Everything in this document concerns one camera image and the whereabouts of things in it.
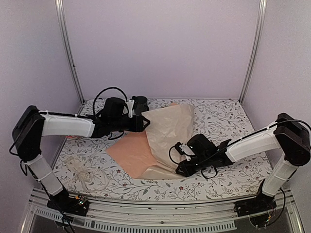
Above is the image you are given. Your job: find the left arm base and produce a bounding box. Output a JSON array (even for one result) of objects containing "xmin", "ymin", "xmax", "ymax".
[{"xmin": 47, "ymin": 189, "xmax": 89, "ymax": 216}]

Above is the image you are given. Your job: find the right aluminium frame post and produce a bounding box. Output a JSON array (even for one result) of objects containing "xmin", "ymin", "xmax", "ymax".
[{"xmin": 239, "ymin": 0, "xmax": 267, "ymax": 105}]

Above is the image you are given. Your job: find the front aluminium rail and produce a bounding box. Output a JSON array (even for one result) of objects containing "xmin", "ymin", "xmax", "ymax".
[{"xmin": 20, "ymin": 189, "xmax": 305, "ymax": 233}]

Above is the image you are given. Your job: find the floral tablecloth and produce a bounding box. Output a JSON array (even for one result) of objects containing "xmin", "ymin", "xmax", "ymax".
[{"xmin": 53, "ymin": 99, "xmax": 272, "ymax": 201}]

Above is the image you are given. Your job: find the dark grey mug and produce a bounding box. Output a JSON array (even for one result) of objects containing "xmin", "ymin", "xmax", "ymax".
[{"xmin": 132, "ymin": 96, "xmax": 149, "ymax": 115}]

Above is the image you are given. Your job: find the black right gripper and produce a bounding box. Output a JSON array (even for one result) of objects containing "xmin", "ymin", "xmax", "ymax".
[{"xmin": 175, "ymin": 154, "xmax": 211, "ymax": 178}]

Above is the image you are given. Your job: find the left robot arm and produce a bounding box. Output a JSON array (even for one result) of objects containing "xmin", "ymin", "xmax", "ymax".
[{"xmin": 9, "ymin": 105, "xmax": 150, "ymax": 211}]

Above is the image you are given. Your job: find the cream ribbon bow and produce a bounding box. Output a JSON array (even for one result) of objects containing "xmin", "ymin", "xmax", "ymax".
[{"xmin": 65, "ymin": 156, "xmax": 109, "ymax": 196}]

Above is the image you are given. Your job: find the aluminium frame post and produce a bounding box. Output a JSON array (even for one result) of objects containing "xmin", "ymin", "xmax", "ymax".
[
  {"xmin": 55, "ymin": 0, "xmax": 85, "ymax": 104},
  {"xmin": 239, "ymin": 0, "xmax": 267, "ymax": 105}
]

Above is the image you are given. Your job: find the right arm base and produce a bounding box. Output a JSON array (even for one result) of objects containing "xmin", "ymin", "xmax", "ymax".
[{"xmin": 233, "ymin": 190, "xmax": 276, "ymax": 229}]

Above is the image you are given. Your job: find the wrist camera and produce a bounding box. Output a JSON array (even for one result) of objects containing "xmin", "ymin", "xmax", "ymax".
[
  {"xmin": 101, "ymin": 97, "xmax": 135, "ymax": 119},
  {"xmin": 174, "ymin": 134, "xmax": 218, "ymax": 161}
]

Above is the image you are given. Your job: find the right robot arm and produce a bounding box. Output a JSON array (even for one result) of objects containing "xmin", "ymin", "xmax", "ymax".
[{"xmin": 173, "ymin": 113, "xmax": 311, "ymax": 212}]

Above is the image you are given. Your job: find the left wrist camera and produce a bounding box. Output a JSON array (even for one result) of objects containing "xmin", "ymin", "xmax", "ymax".
[{"xmin": 101, "ymin": 97, "xmax": 135, "ymax": 119}]

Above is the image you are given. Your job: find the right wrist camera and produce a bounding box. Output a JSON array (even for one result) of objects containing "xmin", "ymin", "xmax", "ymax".
[{"xmin": 174, "ymin": 134, "xmax": 218, "ymax": 161}]

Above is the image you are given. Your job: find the peach wrapping paper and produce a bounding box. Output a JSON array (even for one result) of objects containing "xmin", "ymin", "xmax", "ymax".
[{"xmin": 105, "ymin": 103, "xmax": 194, "ymax": 180}]

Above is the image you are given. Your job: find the left aluminium frame post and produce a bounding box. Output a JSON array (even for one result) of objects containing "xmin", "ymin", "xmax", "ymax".
[{"xmin": 55, "ymin": 0, "xmax": 85, "ymax": 104}]

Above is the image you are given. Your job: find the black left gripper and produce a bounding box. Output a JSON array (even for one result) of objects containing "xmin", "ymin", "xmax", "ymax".
[{"xmin": 111, "ymin": 116, "xmax": 151, "ymax": 133}]

